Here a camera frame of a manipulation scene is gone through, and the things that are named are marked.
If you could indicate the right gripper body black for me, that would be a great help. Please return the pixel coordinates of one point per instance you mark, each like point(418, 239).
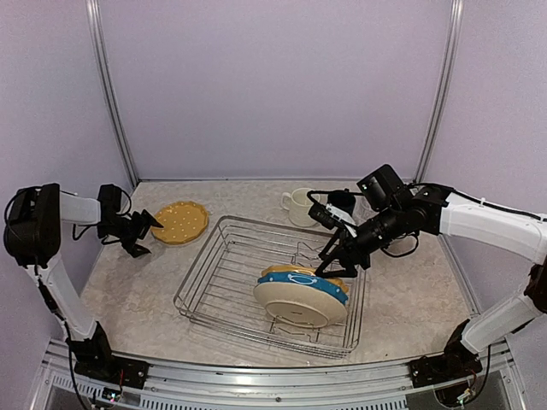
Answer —
point(362, 255)

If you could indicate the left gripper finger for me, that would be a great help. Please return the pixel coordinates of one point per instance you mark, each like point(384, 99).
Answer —
point(136, 250)
point(150, 220)

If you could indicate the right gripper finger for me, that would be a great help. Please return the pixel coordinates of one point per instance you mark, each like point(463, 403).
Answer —
point(332, 241)
point(335, 271)

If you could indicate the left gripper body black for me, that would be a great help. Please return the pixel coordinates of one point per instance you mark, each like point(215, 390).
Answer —
point(132, 231)

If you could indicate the yellow oval dish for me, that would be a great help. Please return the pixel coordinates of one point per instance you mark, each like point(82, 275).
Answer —
point(310, 271)
point(182, 222)

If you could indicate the tall clear glass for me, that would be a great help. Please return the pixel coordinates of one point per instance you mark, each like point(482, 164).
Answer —
point(362, 210)

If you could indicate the dark blue mug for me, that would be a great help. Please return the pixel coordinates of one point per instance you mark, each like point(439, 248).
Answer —
point(342, 200)

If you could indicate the blue oval dish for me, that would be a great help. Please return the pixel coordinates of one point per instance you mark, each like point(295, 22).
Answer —
point(311, 281)

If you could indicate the white ribbed mug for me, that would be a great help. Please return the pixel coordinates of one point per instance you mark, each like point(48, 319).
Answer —
point(297, 205)

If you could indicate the cream plate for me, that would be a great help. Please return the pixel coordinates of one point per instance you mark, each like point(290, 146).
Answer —
point(299, 306)

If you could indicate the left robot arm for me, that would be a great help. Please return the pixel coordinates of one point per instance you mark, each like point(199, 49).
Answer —
point(32, 235)

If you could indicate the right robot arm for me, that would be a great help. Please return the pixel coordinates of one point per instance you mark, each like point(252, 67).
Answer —
point(385, 208)

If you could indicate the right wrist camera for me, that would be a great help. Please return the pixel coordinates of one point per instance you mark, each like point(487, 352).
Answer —
point(330, 216)

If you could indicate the wire dish rack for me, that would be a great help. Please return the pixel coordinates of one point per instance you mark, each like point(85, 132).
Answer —
point(254, 280)

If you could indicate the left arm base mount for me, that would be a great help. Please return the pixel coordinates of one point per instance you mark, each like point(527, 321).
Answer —
point(111, 367)

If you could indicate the right frame post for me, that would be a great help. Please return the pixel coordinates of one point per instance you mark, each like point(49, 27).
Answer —
point(442, 89)

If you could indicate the frame post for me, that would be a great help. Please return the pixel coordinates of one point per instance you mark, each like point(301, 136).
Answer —
point(100, 50)
point(442, 89)

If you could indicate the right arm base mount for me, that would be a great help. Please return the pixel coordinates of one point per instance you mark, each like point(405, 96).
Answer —
point(444, 367)

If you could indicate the left frame post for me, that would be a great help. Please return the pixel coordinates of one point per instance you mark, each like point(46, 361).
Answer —
point(100, 50)

